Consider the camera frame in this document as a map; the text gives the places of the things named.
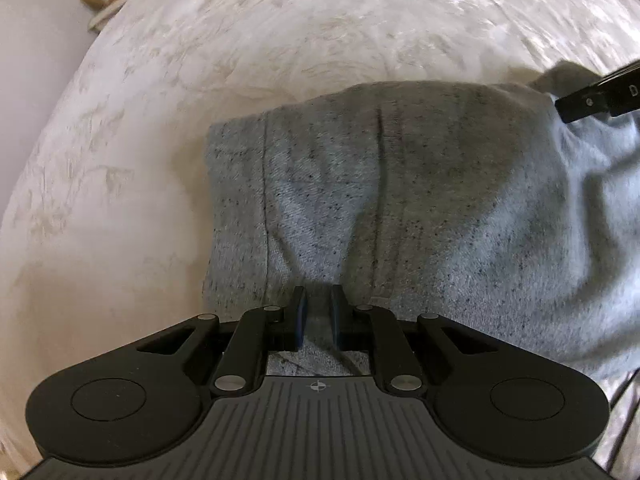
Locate bed with cream floral bedspread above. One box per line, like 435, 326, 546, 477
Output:
0, 0, 640, 480

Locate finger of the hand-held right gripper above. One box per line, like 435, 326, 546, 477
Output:
555, 79, 614, 124

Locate cream nightstand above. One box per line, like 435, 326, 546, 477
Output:
88, 0, 133, 34

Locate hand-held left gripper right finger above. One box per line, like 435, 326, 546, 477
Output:
331, 285, 501, 396

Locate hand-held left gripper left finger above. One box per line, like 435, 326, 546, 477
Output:
137, 286, 307, 397

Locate grey pants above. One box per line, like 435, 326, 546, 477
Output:
201, 61, 640, 382

